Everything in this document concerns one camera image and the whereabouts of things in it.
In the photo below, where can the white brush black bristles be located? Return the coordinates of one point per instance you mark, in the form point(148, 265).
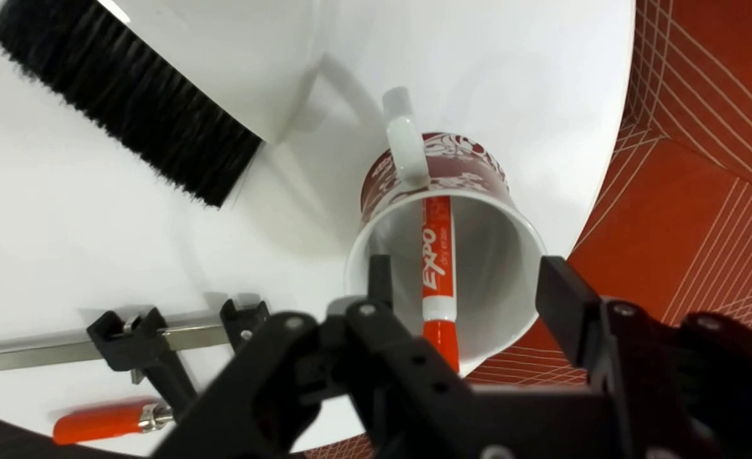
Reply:
point(128, 103)

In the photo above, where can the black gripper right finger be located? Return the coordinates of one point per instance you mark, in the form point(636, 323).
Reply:
point(672, 383)

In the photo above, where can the orange Expo marker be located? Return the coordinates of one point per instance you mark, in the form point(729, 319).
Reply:
point(436, 263)

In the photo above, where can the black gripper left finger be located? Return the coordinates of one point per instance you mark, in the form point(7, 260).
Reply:
point(366, 392)

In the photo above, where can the red patterned mug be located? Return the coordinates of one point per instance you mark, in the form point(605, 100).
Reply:
point(485, 270)

